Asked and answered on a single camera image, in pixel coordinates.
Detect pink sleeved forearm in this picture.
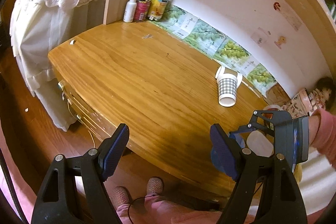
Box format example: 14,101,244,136
309,109,335,168

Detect white plastic cup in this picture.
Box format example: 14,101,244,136
247,130,273,157

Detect blue plastic cup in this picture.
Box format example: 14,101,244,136
229,134,245,149

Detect checkered paper cup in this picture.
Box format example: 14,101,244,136
215,66,243,107

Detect patterned storage box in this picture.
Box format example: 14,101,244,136
281,88,312,119

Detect rag doll brown hair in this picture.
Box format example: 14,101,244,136
310,77,335,110

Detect pink slippered foot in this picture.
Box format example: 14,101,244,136
146,177,164,195

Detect wooden desk drawers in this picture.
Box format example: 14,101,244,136
53,66,123,141

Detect yellow pen holder carton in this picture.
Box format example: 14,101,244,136
147,0,169,21

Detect white spray bottle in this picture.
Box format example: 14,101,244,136
123,0,137,23

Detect red pen holder can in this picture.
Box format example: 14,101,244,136
133,0,150,22

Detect white lace cloth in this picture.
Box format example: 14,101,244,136
10,0,105,131

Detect green leaf wall paper strip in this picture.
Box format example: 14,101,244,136
152,4,277,96

